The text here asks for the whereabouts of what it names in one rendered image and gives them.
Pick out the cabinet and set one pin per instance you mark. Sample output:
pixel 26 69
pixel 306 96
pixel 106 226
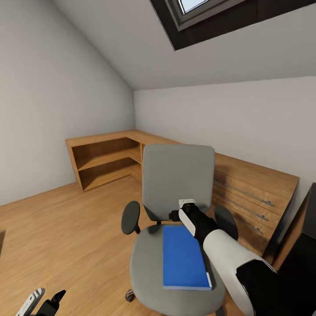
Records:
pixel 295 257
pixel 255 195

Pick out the fixed window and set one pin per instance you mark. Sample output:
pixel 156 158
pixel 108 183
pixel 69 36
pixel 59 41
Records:
pixel 188 22

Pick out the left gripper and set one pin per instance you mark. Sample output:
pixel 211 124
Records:
pixel 49 308

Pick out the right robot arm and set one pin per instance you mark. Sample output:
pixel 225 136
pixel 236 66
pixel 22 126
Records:
pixel 253 284

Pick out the swivel chair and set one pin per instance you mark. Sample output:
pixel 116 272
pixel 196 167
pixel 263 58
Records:
pixel 172 172

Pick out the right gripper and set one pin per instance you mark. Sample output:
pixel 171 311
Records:
pixel 174 216

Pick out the folder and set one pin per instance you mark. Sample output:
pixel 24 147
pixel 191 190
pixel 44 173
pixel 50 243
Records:
pixel 184 264

